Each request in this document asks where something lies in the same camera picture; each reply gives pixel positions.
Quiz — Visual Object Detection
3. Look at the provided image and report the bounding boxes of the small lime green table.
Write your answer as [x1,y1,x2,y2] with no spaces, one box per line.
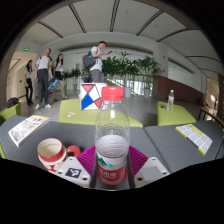
[157,101,198,127]

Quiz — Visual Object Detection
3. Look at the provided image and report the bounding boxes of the yellow and white leaflet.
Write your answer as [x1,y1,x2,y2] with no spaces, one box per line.
[174,123,214,156]

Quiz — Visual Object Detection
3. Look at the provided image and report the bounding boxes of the wooden bench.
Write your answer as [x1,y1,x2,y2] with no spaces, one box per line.
[198,105,224,129]

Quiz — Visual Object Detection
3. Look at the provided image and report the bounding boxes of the small clear water bottle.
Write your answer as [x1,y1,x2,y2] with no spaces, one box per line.
[166,89,175,112]

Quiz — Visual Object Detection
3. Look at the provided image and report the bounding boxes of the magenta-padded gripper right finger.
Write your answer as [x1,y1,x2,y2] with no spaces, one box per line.
[127,145,171,190]

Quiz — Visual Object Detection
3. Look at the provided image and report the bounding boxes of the lime green ottoman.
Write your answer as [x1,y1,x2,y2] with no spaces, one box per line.
[0,102,22,125]

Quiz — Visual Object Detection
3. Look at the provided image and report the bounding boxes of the printed magazine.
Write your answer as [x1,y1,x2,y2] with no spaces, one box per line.
[8,114,50,148]

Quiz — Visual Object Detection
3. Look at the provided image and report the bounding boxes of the black bag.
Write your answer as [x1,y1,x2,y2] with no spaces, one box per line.
[6,96,20,109]

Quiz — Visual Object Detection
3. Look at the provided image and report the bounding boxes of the red and white mug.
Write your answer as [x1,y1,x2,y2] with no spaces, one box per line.
[36,137,69,174]

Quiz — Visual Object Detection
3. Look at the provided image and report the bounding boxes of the clear red-capped water bottle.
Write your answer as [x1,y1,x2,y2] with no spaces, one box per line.
[94,85,131,186]

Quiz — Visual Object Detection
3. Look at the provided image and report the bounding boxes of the large lime green table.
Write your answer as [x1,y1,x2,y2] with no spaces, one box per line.
[58,98,144,129]

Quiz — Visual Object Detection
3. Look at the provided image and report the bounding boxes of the white cube red blue pattern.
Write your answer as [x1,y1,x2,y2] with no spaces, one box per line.
[79,82,108,111]

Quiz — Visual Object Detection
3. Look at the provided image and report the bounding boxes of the row of potted green plants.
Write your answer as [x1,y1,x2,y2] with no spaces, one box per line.
[61,50,163,99]

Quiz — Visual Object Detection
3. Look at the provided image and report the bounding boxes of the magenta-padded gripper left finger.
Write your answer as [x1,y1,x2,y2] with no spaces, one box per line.
[54,145,98,190]

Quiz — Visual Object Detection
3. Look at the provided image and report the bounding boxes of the flat round red coaster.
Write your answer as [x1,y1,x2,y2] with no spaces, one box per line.
[66,144,82,159]

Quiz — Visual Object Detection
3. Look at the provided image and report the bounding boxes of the person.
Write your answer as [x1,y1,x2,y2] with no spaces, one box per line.
[24,59,35,107]
[34,47,53,110]
[49,53,68,101]
[82,40,113,84]

